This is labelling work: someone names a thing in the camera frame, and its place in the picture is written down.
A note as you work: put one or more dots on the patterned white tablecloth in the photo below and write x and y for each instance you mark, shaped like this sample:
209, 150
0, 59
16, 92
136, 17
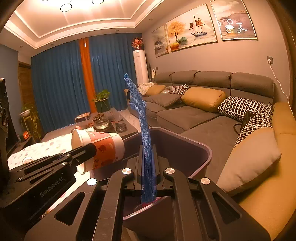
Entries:
60, 144

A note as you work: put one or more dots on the white cloth on sofa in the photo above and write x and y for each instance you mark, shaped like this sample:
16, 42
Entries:
144, 87

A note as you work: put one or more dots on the white standing air conditioner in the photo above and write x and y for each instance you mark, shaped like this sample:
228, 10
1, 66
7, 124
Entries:
140, 66

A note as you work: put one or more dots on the mustard sofa chaise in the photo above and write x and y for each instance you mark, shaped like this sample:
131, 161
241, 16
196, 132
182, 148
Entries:
272, 203

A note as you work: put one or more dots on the grey sectional sofa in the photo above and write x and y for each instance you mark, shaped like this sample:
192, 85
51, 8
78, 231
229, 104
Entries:
217, 131

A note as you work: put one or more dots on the ceiling ring lamp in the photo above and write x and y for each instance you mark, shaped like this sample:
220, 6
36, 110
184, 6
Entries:
68, 5

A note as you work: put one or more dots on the grey beige cushion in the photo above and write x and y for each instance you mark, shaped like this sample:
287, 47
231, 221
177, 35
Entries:
250, 162

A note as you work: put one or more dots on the blue curtains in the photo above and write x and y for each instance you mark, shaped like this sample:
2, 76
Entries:
58, 81

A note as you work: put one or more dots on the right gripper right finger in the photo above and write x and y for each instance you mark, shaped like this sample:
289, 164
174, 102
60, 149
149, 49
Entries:
191, 206

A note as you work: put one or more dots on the plant on stand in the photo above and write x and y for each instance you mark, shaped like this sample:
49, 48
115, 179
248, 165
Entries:
30, 120

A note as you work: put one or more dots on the far mustard cushion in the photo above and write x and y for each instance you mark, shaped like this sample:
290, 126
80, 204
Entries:
155, 89

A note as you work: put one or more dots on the sailboat painting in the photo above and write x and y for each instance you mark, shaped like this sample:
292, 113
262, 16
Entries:
192, 28

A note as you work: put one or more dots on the glass teapot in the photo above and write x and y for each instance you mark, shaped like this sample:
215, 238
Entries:
100, 121

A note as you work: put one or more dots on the far patterned cushion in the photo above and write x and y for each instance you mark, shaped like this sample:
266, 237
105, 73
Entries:
176, 89

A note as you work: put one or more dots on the apple print paper cup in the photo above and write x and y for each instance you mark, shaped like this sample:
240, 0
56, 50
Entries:
110, 148

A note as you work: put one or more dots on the red flower decoration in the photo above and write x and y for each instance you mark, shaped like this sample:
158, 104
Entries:
137, 43

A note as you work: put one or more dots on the left small painting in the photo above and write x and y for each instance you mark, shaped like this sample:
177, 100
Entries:
160, 41

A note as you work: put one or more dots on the dark plastic trash bin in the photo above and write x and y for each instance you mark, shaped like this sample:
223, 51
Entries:
168, 142

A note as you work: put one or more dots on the blue foam net sheet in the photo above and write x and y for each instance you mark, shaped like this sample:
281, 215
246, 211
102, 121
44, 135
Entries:
136, 103

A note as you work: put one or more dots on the orange curtain strip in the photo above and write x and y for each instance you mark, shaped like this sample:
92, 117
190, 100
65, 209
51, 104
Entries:
87, 72

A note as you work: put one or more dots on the potted green plant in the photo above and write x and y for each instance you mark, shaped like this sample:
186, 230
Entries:
101, 101

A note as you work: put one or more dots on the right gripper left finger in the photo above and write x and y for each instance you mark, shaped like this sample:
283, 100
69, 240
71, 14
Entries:
99, 208

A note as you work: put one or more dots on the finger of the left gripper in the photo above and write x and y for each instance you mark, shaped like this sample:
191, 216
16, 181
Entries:
77, 156
46, 165

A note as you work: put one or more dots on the mustard cushion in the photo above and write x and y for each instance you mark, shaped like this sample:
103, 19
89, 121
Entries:
206, 99
155, 89

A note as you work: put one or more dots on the wall socket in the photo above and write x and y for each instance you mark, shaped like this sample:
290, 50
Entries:
270, 60

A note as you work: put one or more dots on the black white patterned cushion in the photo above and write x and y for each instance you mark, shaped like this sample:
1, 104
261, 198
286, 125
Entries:
249, 115

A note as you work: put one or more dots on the black television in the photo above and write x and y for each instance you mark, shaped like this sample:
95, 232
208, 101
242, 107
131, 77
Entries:
7, 127

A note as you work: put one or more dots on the right landscape painting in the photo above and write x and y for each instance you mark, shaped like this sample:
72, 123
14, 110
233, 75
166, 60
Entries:
233, 20

